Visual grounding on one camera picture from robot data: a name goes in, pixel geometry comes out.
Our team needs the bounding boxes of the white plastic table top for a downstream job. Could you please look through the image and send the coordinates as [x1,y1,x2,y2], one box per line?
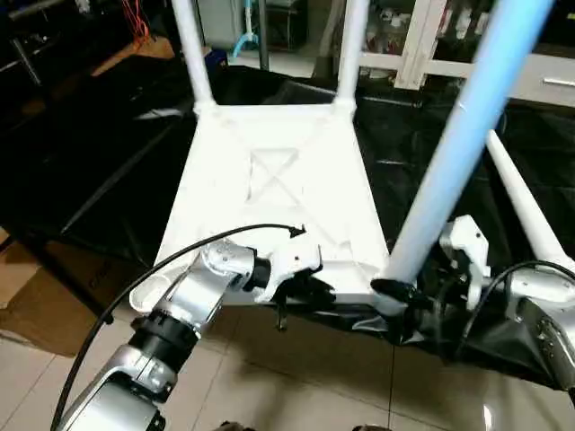
[128,101,407,315]

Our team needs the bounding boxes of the white drawer unit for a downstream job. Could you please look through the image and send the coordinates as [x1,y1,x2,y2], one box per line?
[512,54,575,109]

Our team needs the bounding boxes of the black mat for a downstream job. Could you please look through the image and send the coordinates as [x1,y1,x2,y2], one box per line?
[0,54,575,391]

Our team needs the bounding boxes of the white glass-door cabinet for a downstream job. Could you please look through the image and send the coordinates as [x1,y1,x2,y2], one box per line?
[355,0,504,91]

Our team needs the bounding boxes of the blue box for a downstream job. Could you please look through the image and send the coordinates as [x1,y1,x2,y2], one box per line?
[203,49,229,71]

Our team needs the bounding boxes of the teal and white pole tool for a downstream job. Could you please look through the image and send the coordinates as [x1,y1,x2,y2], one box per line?
[232,0,265,62]

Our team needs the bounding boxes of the dark metal stand pole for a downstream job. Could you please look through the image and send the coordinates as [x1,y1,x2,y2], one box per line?
[257,0,270,73]

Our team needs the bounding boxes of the brown cardboard box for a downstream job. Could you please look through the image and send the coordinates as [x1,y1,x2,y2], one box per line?
[0,229,109,358]

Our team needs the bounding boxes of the red cables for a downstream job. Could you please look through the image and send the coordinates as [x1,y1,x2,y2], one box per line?
[124,0,155,48]

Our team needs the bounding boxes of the grey metal post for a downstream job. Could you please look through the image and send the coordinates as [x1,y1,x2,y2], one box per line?
[16,38,42,86]

